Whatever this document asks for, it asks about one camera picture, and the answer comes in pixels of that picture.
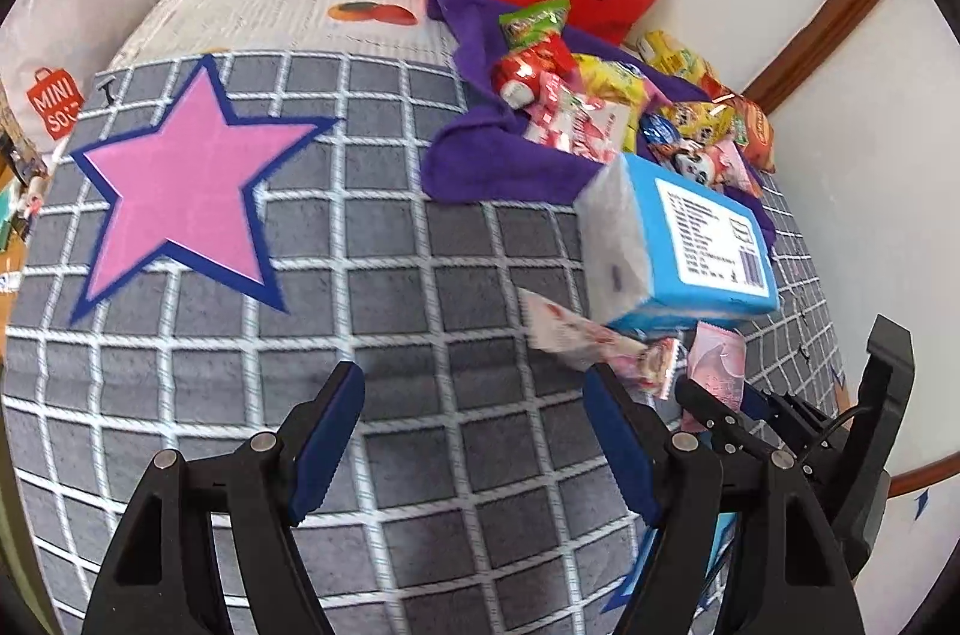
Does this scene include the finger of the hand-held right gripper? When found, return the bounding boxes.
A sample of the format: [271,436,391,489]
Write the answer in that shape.
[675,378,743,456]
[742,390,837,465]

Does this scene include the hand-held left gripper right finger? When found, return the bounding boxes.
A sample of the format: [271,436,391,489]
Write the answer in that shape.
[583,363,863,635]

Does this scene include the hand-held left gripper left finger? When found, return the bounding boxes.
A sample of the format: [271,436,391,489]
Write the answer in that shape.
[79,360,367,635]

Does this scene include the pale pink snack packet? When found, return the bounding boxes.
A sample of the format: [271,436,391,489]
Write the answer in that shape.
[688,321,749,415]

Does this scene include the pink white snack packet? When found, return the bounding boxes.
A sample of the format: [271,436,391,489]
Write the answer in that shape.
[517,288,647,375]

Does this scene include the heap of assorted snacks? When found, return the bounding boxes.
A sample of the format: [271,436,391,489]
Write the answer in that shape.
[491,0,764,201]

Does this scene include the small colourful candy packet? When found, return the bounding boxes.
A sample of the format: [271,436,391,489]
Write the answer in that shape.
[636,339,688,401]

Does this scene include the grey checked bedsheet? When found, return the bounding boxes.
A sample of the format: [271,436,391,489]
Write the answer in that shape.
[0,46,893,635]

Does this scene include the blue tissue pack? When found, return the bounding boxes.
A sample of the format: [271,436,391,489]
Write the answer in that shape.
[574,152,781,336]

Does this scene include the orange chip bag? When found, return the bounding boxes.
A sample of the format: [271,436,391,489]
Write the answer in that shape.
[724,93,777,172]

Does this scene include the purple towel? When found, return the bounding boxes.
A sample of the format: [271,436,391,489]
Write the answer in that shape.
[420,0,777,246]

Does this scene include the yellow chip bag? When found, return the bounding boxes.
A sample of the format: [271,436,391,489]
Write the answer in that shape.
[637,31,727,97]

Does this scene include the white printed pillow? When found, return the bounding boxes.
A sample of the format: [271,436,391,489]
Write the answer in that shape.
[116,0,466,64]

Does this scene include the white shopping bag red print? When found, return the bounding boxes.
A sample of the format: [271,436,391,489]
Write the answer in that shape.
[0,0,160,156]

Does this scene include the brown wooden wall trim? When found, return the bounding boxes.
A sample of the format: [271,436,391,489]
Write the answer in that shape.
[887,453,960,499]
[742,0,910,116]

